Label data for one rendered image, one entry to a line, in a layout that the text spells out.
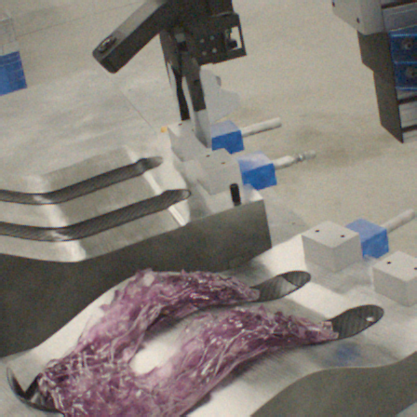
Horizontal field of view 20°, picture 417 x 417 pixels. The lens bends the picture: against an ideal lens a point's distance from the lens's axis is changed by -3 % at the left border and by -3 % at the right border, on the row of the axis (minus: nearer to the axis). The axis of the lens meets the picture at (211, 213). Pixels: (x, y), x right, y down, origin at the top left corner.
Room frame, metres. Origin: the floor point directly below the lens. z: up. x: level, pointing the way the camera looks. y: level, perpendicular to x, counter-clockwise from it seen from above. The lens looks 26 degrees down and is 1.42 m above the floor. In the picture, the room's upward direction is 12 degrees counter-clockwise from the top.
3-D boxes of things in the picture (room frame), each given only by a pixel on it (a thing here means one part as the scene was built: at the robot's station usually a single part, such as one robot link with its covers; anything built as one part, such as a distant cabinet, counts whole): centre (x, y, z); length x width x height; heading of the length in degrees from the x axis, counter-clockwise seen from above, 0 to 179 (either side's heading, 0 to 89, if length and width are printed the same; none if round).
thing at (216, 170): (1.20, -0.06, 0.89); 0.13 x 0.05 x 0.05; 103
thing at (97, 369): (0.88, 0.05, 0.90); 0.26 x 0.18 x 0.08; 120
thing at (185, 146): (1.30, -0.04, 0.89); 0.13 x 0.05 x 0.05; 103
